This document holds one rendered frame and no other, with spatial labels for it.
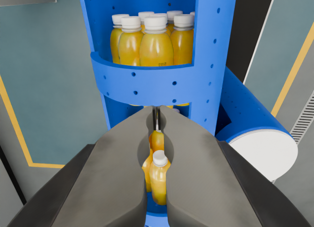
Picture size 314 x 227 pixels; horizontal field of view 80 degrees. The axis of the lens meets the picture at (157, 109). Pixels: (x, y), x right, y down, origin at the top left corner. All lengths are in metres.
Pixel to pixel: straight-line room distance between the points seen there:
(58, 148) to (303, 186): 2.95
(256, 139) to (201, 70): 0.43
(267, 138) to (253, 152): 0.07
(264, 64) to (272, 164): 1.13
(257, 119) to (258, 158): 0.14
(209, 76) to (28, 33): 1.61
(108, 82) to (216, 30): 0.20
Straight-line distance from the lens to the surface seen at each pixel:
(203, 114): 0.37
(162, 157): 0.51
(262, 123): 0.72
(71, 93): 1.86
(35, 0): 1.43
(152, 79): 0.30
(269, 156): 0.78
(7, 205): 2.94
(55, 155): 2.43
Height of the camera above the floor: 1.51
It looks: 59 degrees down
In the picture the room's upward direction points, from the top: 179 degrees counter-clockwise
